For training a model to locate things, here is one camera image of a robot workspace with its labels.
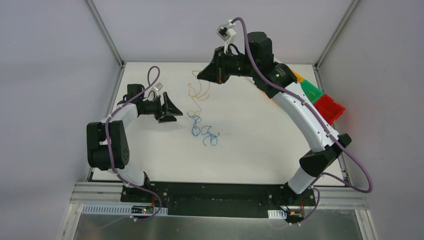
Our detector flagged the yellow plastic bin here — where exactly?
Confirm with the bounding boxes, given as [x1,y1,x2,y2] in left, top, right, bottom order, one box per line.
[291,69,305,83]

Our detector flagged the aluminium frame rail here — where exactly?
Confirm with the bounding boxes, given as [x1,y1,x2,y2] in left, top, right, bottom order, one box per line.
[70,182,369,210]

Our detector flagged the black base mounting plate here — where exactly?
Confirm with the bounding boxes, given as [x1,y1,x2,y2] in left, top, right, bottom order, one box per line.
[120,181,316,219]

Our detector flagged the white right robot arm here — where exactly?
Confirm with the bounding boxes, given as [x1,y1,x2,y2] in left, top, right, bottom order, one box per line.
[197,28,352,205]

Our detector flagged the blue cables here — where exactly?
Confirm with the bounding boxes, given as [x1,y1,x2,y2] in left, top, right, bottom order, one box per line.
[187,110,221,148]

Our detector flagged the red plastic bin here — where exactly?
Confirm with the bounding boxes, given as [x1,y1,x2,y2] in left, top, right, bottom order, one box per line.
[313,94,346,125]

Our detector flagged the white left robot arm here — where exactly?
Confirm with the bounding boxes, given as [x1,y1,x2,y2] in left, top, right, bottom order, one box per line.
[86,83,183,203]

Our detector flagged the green plastic bin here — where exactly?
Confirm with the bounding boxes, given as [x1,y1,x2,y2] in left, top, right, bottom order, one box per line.
[300,79,325,104]

